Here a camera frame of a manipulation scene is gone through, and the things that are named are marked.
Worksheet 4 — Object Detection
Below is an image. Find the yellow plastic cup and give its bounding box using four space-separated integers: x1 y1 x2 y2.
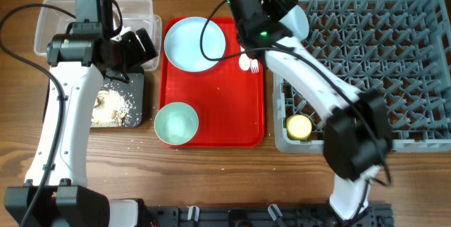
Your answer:
286 114 312 140

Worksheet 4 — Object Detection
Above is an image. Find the white plastic spoon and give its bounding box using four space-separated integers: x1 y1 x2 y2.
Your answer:
239 54 251 71

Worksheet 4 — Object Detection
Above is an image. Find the grey dishwasher rack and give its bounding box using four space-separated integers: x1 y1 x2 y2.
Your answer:
267 0 451 154

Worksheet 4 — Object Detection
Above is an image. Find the food scraps pile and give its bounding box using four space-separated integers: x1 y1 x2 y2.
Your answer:
91 80 136 128

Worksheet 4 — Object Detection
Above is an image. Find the white plastic fork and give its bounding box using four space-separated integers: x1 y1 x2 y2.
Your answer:
250 59 259 73

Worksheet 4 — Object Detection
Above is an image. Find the black waste tray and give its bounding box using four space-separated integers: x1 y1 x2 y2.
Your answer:
50 62 144 132

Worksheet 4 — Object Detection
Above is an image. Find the light blue plate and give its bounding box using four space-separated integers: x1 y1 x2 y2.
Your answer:
164 17 226 73

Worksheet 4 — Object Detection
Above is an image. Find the light blue bowl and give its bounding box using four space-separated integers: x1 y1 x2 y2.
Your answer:
279 5 309 41

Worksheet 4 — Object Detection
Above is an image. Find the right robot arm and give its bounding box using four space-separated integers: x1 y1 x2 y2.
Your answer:
226 0 393 224

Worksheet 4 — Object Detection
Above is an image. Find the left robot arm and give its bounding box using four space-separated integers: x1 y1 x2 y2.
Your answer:
4 0 158 226

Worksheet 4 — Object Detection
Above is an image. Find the clear plastic waste bin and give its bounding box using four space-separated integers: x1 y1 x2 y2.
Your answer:
34 0 162 57

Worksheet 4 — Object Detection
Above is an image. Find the mint green bowl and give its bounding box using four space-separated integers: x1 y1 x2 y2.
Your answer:
154 102 199 146

